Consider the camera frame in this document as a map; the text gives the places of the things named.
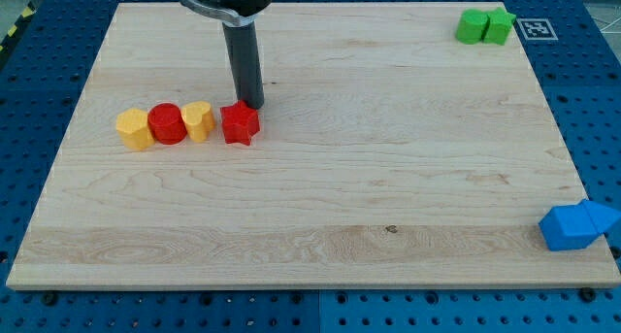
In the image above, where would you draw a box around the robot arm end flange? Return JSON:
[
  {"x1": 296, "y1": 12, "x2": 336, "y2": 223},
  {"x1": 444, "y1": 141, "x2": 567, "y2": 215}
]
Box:
[{"x1": 180, "y1": 0, "x2": 274, "y2": 27}]

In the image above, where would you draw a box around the red star block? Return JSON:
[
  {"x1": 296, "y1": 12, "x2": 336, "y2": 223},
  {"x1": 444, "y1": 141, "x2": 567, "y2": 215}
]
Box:
[{"x1": 219, "y1": 100, "x2": 260, "y2": 146}]

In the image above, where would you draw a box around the wooden board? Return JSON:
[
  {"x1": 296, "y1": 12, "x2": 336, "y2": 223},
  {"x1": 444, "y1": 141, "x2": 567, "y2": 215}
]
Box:
[{"x1": 7, "y1": 3, "x2": 620, "y2": 291}]

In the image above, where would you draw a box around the yellow heart block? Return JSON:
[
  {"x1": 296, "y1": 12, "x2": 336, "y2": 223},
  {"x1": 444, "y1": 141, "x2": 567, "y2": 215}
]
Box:
[{"x1": 181, "y1": 101, "x2": 216, "y2": 143}]

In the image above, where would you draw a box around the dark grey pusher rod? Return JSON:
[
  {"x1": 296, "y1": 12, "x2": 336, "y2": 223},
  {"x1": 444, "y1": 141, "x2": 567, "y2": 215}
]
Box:
[{"x1": 223, "y1": 22, "x2": 265, "y2": 110}]

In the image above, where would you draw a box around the red cylinder block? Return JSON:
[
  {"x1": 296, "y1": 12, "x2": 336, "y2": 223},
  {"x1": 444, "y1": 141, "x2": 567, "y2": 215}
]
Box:
[{"x1": 147, "y1": 103, "x2": 187, "y2": 145}]

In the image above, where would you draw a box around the yellow hexagon block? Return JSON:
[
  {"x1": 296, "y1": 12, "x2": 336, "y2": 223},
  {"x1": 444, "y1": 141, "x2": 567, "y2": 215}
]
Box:
[{"x1": 115, "y1": 108, "x2": 155, "y2": 150}]

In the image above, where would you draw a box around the green cylinder block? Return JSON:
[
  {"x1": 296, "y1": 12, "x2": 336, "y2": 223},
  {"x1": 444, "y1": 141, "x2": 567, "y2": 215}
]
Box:
[{"x1": 455, "y1": 9, "x2": 489, "y2": 45}]

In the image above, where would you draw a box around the green star block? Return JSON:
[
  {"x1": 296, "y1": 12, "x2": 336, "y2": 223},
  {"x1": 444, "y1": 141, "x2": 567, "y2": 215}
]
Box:
[{"x1": 483, "y1": 7, "x2": 516, "y2": 46}]

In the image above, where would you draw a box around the white fiducial marker tag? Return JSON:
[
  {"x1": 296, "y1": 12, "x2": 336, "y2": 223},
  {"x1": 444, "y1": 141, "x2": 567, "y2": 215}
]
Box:
[{"x1": 516, "y1": 17, "x2": 558, "y2": 41}]

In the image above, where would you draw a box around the blue cube block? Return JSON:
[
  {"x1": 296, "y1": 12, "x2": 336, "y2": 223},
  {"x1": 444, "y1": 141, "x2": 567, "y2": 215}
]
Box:
[{"x1": 539, "y1": 204, "x2": 600, "y2": 251}]

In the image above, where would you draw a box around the blue triangle block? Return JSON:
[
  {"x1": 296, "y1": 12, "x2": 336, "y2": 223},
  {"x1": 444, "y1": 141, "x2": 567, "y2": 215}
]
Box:
[{"x1": 580, "y1": 199, "x2": 620, "y2": 234}]

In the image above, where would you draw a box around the yellow black hazard tape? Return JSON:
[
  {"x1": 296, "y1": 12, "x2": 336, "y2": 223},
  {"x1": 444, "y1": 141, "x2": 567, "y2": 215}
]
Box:
[{"x1": 1, "y1": 1, "x2": 37, "y2": 55}]

